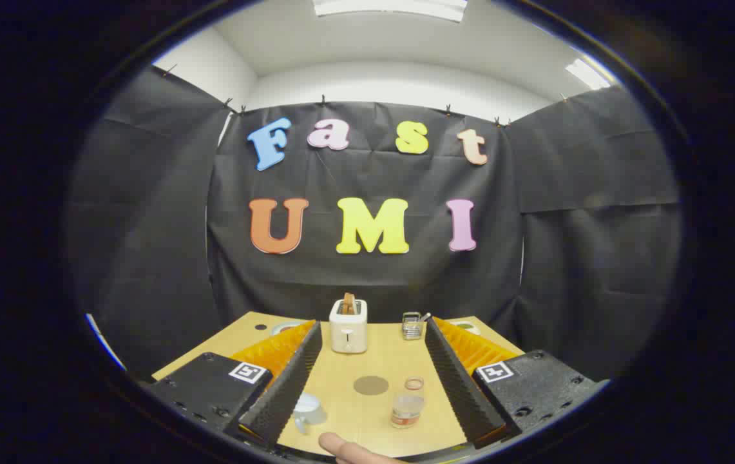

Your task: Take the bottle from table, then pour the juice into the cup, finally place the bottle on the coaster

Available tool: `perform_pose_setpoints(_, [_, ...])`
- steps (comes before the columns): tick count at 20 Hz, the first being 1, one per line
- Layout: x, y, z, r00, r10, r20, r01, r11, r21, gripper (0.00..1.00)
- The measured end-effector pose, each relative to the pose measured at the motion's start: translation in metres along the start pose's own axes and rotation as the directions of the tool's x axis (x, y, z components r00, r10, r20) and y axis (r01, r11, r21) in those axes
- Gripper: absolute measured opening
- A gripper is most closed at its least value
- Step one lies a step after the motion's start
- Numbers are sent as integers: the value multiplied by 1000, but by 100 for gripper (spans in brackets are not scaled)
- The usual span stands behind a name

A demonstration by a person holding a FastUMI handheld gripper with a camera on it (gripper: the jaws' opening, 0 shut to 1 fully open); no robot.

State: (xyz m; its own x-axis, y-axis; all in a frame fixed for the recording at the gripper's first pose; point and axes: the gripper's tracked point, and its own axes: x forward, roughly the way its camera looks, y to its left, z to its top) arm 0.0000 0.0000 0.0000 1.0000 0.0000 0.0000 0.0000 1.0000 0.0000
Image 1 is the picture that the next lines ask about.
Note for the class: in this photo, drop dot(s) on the wooden table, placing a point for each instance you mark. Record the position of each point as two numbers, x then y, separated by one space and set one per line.
383 361

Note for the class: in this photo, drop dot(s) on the white cup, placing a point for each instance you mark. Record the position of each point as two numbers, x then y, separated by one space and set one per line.
308 410

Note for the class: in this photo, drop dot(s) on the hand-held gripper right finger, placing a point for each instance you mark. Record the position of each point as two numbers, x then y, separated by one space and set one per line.
457 380

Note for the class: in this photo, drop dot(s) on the long ceiling light panel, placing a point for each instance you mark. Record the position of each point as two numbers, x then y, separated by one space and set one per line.
393 8

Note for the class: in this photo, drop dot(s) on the round brown coaster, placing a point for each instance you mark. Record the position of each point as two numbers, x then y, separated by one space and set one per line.
371 385

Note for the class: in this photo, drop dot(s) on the clear plastic juice bottle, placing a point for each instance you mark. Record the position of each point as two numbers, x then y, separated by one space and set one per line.
407 407

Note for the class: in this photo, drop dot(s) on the white divided snack tray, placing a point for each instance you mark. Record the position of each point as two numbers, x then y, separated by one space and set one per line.
470 327

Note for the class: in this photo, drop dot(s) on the brown toast slice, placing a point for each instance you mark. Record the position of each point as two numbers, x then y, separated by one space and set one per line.
348 303

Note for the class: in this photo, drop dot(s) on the pale green plate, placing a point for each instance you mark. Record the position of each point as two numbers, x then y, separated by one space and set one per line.
283 327

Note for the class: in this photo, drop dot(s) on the small ceiling light panel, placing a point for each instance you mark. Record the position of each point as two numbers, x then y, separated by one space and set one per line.
587 74

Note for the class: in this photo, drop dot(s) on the white toaster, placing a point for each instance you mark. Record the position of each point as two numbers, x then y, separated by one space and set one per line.
348 332

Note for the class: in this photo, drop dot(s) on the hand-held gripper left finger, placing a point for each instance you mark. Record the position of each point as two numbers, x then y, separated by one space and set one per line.
290 380

